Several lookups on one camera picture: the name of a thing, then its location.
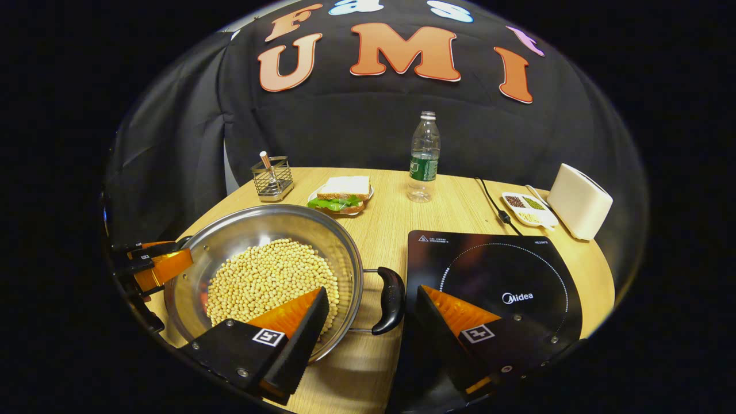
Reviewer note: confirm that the white toaster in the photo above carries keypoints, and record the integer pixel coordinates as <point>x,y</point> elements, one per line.
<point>578,201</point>

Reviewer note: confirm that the black induction cooktop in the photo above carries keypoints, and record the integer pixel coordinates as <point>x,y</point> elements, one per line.
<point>489,270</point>

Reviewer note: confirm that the sandwich with lettuce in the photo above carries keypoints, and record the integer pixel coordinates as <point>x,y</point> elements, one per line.
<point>344,190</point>

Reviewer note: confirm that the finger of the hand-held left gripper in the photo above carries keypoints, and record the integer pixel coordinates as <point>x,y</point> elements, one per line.
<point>164,270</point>
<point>152,251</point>

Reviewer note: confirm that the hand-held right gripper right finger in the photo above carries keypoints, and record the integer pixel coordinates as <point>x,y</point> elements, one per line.
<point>437,339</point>

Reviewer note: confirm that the clear plastic water bottle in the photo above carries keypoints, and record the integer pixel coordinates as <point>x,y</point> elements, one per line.
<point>424,167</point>

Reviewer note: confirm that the white divided dish of beans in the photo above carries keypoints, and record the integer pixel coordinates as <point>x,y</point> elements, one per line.
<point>526,210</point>

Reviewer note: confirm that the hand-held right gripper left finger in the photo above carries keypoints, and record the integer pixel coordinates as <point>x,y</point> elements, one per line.
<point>302,351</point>

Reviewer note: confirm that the pile of soybeans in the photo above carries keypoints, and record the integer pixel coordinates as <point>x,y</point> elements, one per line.
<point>270,276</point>

